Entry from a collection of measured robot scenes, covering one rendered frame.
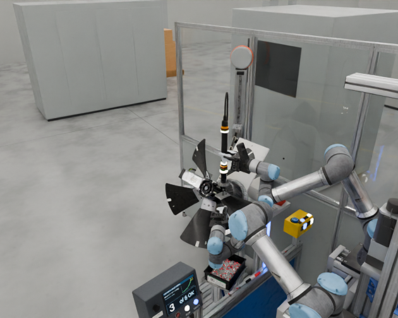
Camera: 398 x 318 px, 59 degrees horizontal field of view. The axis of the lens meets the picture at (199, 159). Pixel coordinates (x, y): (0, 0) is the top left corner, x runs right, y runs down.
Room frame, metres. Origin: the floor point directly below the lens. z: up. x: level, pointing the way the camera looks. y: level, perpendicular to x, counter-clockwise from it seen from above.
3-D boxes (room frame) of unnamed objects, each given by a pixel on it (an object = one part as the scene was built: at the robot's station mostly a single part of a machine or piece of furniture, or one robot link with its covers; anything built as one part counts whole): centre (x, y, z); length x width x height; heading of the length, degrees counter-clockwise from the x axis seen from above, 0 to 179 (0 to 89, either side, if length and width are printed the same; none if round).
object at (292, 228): (1.72, -0.60, 1.02); 0.16 x 0.10 x 0.11; 132
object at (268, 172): (1.62, -0.37, 1.45); 0.11 x 0.08 x 0.09; 52
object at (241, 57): (2.50, -0.31, 1.88); 0.17 x 0.15 x 0.16; 42
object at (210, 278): (1.54, -0.15, 0.84); 0.22 x 0.17 x 0.07; 148
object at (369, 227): (1.39, -0.90, 1.20); 0.13 x 0.12 x 0.14; 168
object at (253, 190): (2.33, -0.45, 0.91); 0.17 x 0.16 x 0.11; 132
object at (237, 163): (1.72, -0.24, 1.45); 0.12 x 0.08 x 0.09; 52
